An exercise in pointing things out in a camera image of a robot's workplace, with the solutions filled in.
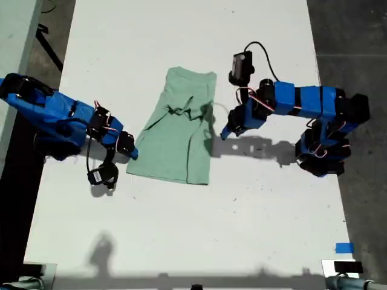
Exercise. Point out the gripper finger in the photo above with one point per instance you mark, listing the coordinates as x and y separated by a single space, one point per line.
135 153
234 121

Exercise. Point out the small black knob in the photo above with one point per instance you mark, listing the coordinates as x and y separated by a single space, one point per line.
196 287

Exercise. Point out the pale green shelf board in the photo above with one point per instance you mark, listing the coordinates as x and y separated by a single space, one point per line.
15 30

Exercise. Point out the pale grey pipe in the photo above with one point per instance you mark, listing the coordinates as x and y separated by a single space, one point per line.
24 285
347 284

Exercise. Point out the pale green T-shirt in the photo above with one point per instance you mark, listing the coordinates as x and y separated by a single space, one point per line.
172 145

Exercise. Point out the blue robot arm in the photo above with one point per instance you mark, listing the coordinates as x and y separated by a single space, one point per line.
60 111
302 99

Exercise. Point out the blue tape strip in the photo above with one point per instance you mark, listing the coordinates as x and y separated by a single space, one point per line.
344 248

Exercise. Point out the small black box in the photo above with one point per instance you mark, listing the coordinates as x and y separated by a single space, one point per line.
347 267
33 269

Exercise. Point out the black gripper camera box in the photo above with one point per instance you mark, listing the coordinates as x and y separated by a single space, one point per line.
242 65
101 176

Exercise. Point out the shiny metal plate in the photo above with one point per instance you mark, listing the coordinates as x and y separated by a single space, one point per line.
328 267
51 272

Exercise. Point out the black camera stalk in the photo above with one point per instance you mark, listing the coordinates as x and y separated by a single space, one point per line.
110 157
239 81

